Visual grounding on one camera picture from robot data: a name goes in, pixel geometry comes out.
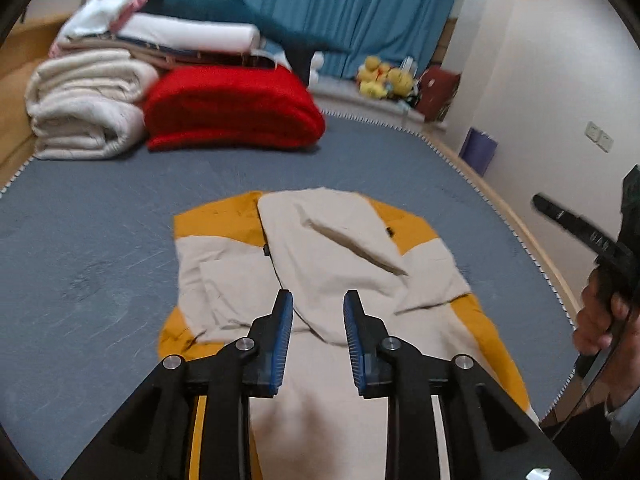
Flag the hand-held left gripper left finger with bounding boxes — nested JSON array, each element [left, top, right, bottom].
[[62, 290, 294, 480]]

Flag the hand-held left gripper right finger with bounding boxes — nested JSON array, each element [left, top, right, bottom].
[[343, 290, 583, 480]]

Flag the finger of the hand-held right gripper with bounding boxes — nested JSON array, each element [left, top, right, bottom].
[[532, 192, 633, 261]]

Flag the beige and mustard hooded jacket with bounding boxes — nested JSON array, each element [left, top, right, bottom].
[[157, 187, 538, 480]]

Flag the person's right forearm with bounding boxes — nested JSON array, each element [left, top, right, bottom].
[[602, 355, 640, 443]]

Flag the white and pink folded clothes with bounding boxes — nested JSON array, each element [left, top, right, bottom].
[[50, 0, 148, 56]]

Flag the person's right hand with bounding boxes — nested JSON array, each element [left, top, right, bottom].
[[572, 267, 633, 356]]

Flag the dark red cushion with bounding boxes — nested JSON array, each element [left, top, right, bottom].
[[419, 65, 462, 122]]

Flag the yellow plush toy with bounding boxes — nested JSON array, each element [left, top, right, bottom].
[[385, 66, 416, 98], [357, 56, 388, 100]]

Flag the red folded blanket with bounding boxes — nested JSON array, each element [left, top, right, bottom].
[[144, 66, 327, 152]]

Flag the white window ledge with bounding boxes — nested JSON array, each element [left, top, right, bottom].
[[310, 77, 446, 133]]

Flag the dark-trimmed folded cloth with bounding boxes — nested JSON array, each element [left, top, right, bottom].
[[115, 35, 293, 71]]

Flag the cream folded fleece blanket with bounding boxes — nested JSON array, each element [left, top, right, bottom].
[[25, 50, 161, 161]]

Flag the blue curtain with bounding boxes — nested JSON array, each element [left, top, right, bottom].
[[235, 0, 463, 81]]

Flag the white folded quilt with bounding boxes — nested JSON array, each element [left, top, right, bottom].
[[117, 14, 262, 55]]

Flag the dark teal garment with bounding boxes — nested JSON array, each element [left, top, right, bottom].
[[142, 0, 351, 86]]

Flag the white wall socket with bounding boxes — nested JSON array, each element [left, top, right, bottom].
[[585, 121, 615, 153]]

